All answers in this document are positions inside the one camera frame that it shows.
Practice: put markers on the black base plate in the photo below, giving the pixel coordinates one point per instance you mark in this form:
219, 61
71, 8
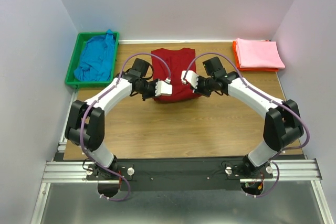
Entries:
178, 174

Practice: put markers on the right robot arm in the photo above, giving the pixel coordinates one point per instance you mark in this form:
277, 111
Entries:
282, 123

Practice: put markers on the red t-shirt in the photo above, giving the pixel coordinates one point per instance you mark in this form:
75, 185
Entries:
177, 61

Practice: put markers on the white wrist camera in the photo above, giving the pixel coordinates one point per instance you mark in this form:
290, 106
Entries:
163, 88
190, 77

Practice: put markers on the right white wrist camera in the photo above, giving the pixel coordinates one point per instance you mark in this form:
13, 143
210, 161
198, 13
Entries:
190, 77

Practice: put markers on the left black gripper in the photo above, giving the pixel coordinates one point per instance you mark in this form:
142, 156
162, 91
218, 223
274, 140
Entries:
151, 90

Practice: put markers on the green plastic bin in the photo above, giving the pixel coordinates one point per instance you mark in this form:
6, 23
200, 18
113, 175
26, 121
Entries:
81, 40

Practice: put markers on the pink folded t-shirt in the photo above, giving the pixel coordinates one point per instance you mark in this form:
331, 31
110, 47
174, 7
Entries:
257, 54

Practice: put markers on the aluminium frame rail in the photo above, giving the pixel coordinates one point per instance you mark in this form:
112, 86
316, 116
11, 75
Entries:
218, 126

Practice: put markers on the blue t-shirt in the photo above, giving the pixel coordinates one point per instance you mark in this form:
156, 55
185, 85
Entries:
96, 59

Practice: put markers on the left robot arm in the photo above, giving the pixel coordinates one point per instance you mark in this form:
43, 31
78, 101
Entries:
86, 121

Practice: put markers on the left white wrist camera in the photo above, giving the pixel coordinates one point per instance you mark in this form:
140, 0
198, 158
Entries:
163, 88

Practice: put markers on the orange folded t-shirt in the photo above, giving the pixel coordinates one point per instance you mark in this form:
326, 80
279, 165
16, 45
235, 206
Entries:
235, 51

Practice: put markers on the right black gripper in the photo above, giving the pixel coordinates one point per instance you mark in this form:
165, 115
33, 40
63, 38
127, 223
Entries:
200, 88

